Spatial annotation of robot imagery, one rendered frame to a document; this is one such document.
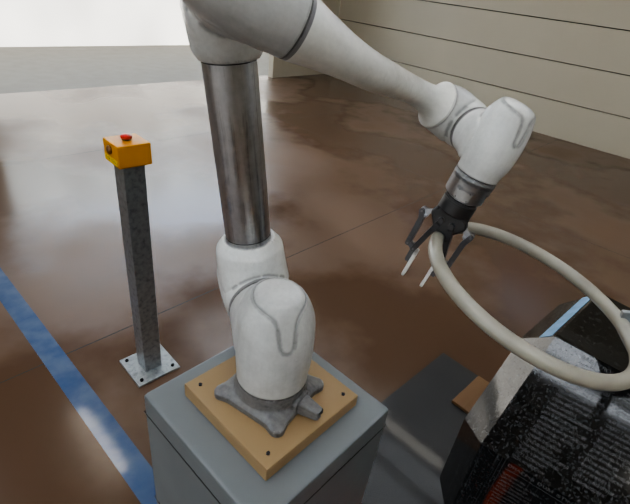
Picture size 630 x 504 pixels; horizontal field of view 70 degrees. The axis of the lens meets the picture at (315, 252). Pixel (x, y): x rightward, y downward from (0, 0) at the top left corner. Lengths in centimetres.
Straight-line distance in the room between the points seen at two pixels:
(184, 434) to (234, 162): 56
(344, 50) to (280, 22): 11
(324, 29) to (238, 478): 80
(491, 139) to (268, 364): 60
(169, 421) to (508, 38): 750
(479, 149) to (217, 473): 80
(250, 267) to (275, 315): 17
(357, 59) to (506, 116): 33
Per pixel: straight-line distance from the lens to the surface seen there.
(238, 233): 97
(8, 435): 222
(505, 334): 87
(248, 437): 99
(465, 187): 98
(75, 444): 211
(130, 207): 179
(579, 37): 768
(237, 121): 87
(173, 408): 109
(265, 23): 68
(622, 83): 756
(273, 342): 87
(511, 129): 94
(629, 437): 140
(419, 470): 204
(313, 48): 71
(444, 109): 102
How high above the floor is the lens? 163
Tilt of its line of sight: 31 degrees down
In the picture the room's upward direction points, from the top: 8 degrees clockwise
